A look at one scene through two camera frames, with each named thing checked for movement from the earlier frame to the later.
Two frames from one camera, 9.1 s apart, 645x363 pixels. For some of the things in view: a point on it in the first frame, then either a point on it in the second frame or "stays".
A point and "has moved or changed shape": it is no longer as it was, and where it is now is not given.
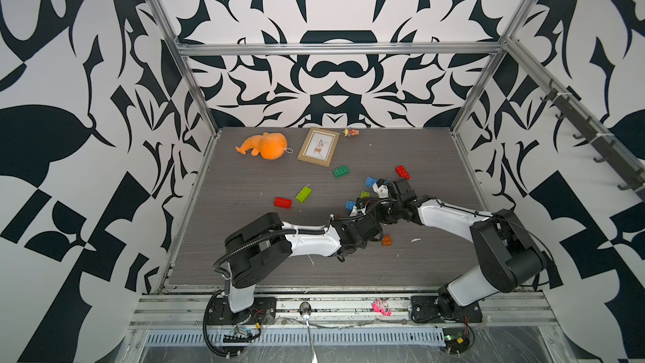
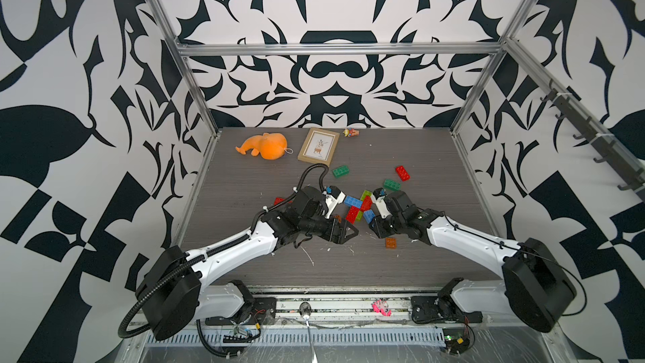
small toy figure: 348,132 stays
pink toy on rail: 381,306 stays
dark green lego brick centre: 340,171 stays
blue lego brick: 370,181 has moved or changed shape
